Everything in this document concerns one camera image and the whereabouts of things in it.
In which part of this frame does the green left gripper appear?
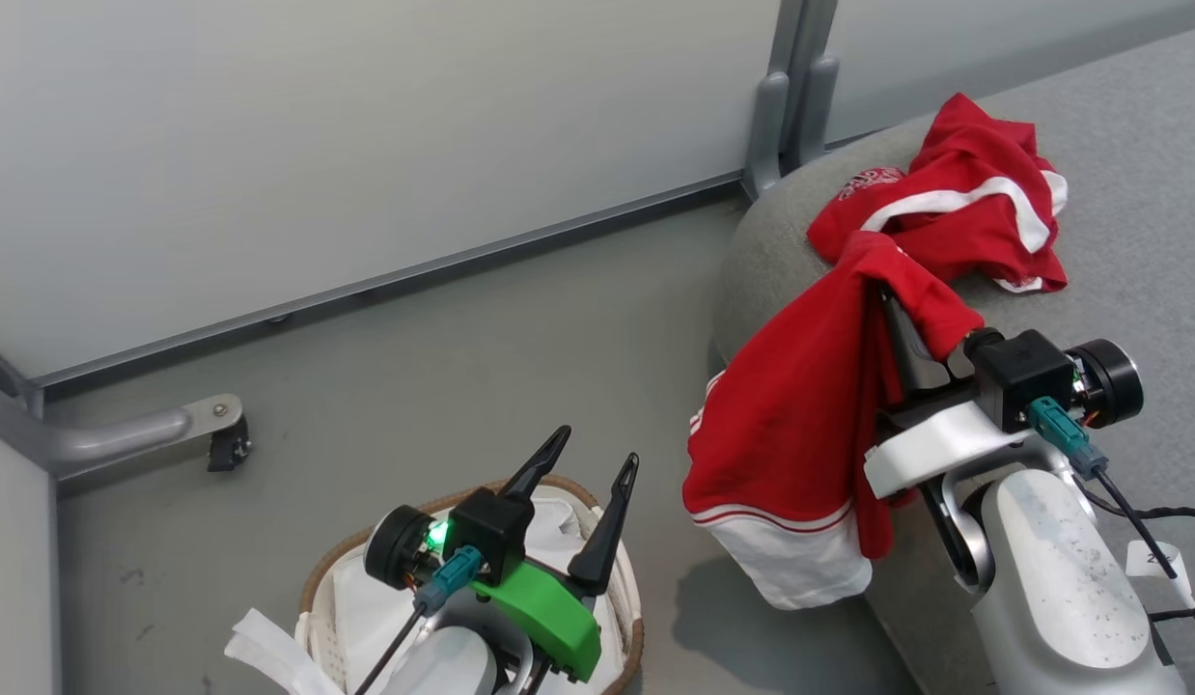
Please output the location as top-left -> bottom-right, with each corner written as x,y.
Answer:
470,426 -> 641,683

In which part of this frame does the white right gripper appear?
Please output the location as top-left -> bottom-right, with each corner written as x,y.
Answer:
863,290 -> 1044,503

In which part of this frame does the red and white shirt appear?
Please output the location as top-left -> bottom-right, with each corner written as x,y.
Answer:
682,230 -> 987,611

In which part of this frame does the red jersey with white band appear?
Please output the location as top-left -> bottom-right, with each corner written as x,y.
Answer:
807,93 -> 1070,294

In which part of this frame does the grey fabric sofa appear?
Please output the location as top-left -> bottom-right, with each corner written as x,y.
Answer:
710,21 -> 1195,695

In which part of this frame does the black round left gripper motor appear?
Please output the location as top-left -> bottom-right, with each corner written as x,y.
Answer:
364,505 -> 438,591

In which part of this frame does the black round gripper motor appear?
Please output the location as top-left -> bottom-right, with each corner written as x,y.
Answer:
364,505 -> 438,591
1070,338 -> 1145,431

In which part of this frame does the black round right gripper motor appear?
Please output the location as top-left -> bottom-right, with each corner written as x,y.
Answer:
1070,338 -> 1145,431

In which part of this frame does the white cloth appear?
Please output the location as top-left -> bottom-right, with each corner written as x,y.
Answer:
224,483 -> 629,695

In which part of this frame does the white woven-rim laundry basket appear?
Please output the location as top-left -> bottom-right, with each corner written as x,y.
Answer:
298,473 -> 647,695

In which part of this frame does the black caster wheel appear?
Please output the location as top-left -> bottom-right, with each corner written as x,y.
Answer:
208,425 -> 253,474

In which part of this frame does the grey partition foot tube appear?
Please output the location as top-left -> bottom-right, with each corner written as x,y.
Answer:
38,393 -> 245,480

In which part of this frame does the left cable with teal plug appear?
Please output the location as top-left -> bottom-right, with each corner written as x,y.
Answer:
354,545 -> 486,695

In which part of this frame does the cable with teal plug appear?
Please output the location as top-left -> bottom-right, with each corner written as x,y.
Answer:
354,545 -> 486,695
1027,396 -> 1195,657

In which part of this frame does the right cable with teal plug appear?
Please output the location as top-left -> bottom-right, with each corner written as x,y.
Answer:
1027,396 -> 1195,657

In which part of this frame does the grey partition post foot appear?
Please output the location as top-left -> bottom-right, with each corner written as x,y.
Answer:
742,69 -> 792,201
791,55 -> 842,171

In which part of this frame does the grey partition bottom rail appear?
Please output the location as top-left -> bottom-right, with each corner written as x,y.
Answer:
28,169 -> 755,393

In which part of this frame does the white cable tag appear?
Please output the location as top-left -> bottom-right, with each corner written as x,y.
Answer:
1126,541 -> 1195,609

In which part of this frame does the grey partition double post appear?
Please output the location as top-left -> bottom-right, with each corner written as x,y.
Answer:
766,0 -> 840,76

